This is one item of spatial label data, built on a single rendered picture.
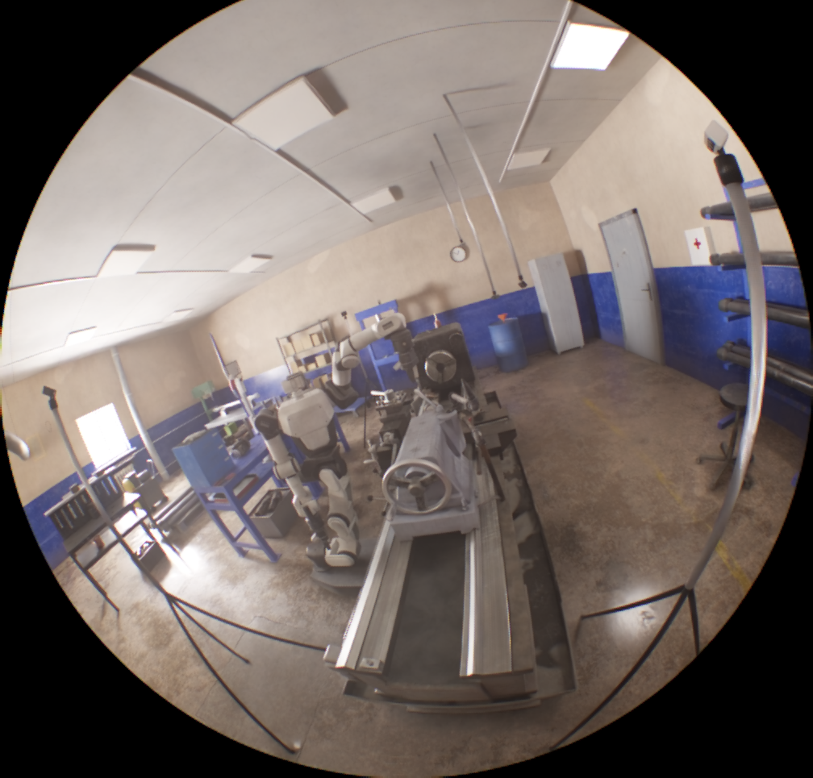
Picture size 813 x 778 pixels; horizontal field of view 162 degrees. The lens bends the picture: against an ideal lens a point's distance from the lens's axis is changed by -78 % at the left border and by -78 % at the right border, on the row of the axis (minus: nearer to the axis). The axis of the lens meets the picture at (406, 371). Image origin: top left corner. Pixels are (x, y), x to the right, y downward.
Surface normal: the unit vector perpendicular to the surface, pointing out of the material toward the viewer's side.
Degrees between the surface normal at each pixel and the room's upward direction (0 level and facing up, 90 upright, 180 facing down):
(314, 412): 90
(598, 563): 0
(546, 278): 90
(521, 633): 0
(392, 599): 0
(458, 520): 90
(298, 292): 90
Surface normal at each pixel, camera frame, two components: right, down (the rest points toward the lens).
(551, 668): -0.31, -0.93
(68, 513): 0.94, -0.26
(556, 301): -0.16, 0.26
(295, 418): 0.36, 0.08
